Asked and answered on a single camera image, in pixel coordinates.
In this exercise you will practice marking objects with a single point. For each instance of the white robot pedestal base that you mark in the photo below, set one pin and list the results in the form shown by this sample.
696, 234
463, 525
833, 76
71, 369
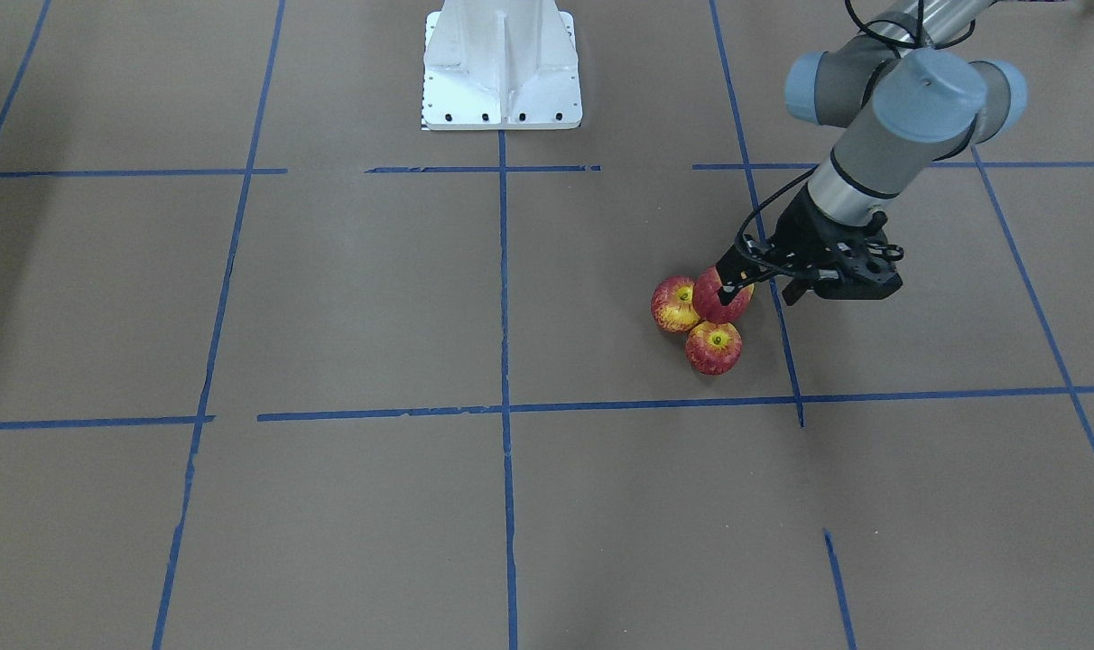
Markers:
500, 65

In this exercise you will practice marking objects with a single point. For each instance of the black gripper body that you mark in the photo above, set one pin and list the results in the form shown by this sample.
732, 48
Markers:
798, 232

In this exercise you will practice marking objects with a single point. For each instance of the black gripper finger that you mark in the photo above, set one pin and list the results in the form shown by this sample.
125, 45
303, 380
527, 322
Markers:
731, 288
744, 262

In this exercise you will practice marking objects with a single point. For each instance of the red yellow apple front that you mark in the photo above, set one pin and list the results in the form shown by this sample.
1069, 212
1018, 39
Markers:
713, 348

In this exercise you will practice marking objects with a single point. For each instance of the dark red apple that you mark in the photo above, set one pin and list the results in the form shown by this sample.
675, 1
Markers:
709, 306

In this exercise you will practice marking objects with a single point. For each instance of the red yellow apple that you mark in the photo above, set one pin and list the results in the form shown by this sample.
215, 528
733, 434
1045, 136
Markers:
672, 304
713, 348

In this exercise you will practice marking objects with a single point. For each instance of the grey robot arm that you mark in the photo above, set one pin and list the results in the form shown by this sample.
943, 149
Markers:
902, 101

